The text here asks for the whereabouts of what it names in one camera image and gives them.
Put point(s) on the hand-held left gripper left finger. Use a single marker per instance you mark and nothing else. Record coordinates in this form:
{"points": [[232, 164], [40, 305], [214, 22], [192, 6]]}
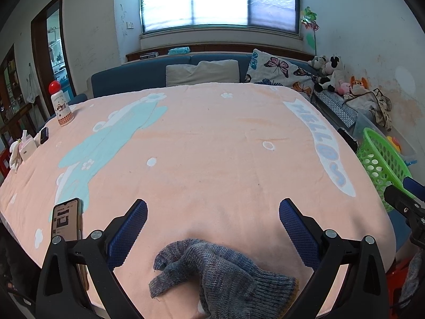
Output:
{"points": [[128, 229]]}

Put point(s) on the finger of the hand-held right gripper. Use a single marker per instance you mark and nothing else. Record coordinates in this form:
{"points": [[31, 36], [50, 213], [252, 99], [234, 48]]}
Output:
{"points": [[415, 187], [398, 201]]}

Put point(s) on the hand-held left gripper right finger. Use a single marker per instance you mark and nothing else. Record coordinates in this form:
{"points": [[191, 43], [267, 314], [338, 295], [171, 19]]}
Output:
{"points": [[298, 232]]}

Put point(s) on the green plastic basket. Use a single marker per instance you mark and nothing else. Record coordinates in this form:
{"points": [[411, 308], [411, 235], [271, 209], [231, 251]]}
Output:
{"points": [[381, 159]]}

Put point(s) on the person's right hand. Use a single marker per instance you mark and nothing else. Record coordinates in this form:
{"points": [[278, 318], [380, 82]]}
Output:
{"points": [[413, 279]]}

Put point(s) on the red stool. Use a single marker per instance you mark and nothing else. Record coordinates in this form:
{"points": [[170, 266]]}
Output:
{"points": [[395, 282]]}

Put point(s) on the black smartphone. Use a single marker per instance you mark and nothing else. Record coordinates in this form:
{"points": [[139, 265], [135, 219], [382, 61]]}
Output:
{"points": [[66, 219]]}

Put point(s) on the clear storage box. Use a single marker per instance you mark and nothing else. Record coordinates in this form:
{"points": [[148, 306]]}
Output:
{"points": [[365, 121]]}

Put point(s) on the grey knit glove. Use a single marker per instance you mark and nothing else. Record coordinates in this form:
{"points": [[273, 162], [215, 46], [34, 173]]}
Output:
{"points": [[225, 279]]}

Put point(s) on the beige printed cloth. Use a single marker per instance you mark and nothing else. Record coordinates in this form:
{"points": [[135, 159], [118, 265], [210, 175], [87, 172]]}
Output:
{"points": [[378, 106]]}

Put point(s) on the pink printed blanket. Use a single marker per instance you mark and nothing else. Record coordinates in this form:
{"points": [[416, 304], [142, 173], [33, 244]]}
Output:
{"points": [[206, 159]]}

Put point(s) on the grey patterned mat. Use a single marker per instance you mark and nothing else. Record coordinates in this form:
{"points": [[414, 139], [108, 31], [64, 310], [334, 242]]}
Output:
{"points": [[335, 106]]}

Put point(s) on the orange fox plush toy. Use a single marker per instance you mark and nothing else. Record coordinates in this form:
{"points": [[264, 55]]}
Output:
{"points": [[358, 84]]}

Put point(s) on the pink plush toy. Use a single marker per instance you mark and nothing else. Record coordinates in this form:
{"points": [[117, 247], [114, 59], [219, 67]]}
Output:
{"points": [[343, 88]]}

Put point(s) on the small black device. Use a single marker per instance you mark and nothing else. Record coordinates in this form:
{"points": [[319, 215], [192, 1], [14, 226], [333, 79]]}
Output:
{"points": [[44, 135]]}

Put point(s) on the pink white tissue pack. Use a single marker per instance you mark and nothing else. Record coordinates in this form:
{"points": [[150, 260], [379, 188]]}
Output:
{"points": [[28, 148]]}

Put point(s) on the white crumpled cloth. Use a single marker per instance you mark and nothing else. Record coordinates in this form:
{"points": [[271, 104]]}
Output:
{"points": [[15, 156]]}

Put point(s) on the red capped white bottle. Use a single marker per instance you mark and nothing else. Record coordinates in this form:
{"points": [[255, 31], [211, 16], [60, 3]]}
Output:
{"points": [[61, 109]]}

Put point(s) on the cow plush toy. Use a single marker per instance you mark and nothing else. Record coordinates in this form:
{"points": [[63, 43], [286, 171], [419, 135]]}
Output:
{"points": [[332, 76]]}

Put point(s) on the blue sofa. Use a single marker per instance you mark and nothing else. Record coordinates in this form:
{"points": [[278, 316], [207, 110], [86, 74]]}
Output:
{"points": [[132, 73]]}

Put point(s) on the grey white plush toy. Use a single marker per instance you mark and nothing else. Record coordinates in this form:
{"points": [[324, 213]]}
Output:
{"points": [[317, 62]]}

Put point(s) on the butterfly print cushion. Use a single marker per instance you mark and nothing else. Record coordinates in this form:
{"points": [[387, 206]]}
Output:
{"points": [[279, 69]]}

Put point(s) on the beige pillow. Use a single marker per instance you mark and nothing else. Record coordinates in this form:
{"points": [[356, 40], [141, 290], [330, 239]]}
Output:
{"points": [[202, 73]]}

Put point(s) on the stacked books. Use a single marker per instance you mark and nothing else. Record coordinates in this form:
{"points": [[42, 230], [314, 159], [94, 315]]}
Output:
{"points": [[149, 55]]}

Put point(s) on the teal tissue packet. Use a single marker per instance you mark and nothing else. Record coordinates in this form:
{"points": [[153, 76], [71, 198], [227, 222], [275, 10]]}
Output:
{"points": [[179, 51]]}

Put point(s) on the wooden shelf cabinet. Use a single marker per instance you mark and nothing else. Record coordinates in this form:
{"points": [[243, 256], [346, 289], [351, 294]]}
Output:
{"points": [[13, 79]]}

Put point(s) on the wooden doorway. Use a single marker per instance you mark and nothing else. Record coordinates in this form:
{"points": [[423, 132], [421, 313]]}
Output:
{"points": [[56, 46]]}

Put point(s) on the colourful pinwheel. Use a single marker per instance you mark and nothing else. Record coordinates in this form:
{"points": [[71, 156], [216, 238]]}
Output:
{"points": [[310, 20]]}

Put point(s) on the window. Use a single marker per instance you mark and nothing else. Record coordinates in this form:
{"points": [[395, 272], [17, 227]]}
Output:
{"points": [[219, 0]]}

